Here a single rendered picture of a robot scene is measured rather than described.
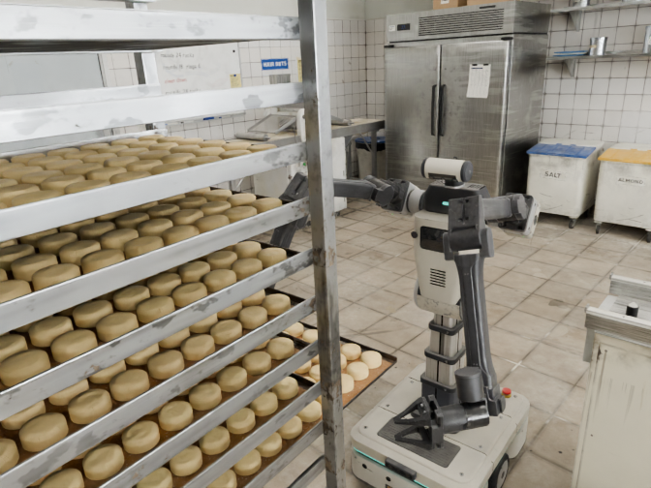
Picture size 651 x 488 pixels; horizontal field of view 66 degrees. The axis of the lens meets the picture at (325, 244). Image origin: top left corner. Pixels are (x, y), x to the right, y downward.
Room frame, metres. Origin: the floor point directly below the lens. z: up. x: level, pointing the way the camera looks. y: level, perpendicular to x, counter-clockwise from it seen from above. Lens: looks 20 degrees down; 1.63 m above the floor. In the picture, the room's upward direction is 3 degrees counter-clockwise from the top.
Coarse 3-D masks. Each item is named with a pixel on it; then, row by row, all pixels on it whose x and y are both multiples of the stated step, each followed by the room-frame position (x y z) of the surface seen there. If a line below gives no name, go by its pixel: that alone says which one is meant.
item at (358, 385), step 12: (300, 336) 1.16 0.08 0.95; (348, 360) 1.04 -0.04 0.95; (384, 360) 1.03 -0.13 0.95; (372, 372) 0.98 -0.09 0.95; (360, 384) 0.94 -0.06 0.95; (348, 396) 0.90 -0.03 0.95; (276, 432) 0.80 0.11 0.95; (288, 444) 0.76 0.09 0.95; (276, 456) 0.73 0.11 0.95; (264, 468) 0.71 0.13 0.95; (240, 480) 0.68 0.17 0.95
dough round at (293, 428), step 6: (294, 420) 0.81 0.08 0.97; (300, 420) 0.81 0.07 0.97; (282, 426) 0.79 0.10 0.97; (288, 426) 0.79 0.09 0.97; (294, 426) 0.79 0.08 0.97; (300, 426) 0.79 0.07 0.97; (282, 432) 0.78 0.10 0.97; (288, 432) 0.78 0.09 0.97; (294, 432) 0.78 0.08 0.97; (300, 432) 0.79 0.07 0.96; (288, 438) 0.78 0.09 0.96
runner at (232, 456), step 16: (320, 384) 0.80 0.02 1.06; (304, 400) 0.76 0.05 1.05; (272, 416) 0.70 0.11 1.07; (288, 416) 0.73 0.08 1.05; (256, 432) 0.67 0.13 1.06; (272, 432) 0.70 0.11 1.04; (240, 448) 0.64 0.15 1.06; (224, 464) 0.62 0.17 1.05; (192, 480) 0.57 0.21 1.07; (208, 480) 0.59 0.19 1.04
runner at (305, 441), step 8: (320, 424) 0.79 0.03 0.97; (312, 432) 0.77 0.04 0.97; (320, 432) 0.79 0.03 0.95; (304, 440) 0.76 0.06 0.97; (312, 440) 0.77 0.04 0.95; (288, 448) 0.73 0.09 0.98; (296, 448) 0.74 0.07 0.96; (304, 448) 0.75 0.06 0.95; (280, 456) 0.71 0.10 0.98; (288, 456) 0.72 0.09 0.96; (296, 456) 0.74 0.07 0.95; (272, 464) 0.69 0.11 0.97; (280, 464) 0.71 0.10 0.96; (288, 464) 0.72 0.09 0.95; (264, 472) 0.68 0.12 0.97; (272, 472) 0.69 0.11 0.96; (256, 480) 0.66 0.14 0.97; (264, 480) 0.68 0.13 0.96
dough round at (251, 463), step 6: (252, 450) 0.73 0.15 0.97; (246, 456) 0.72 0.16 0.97; (252, 456) 0.72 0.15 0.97; (258, 456) 0.71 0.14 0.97; (240, 462) 0.70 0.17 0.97; (246, 462) 0.70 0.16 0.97; (252, 462) 0.70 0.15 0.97; (258, 462) 0.70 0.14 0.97; (234, 468) 0.70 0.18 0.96; (240, 468) 0.69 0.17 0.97; (246, 468) 0.69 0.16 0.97; (252, 468) 0.69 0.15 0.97; (258, 468) 0.70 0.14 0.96; (240, 474) 0.69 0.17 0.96; (246, 474) 0.69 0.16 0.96
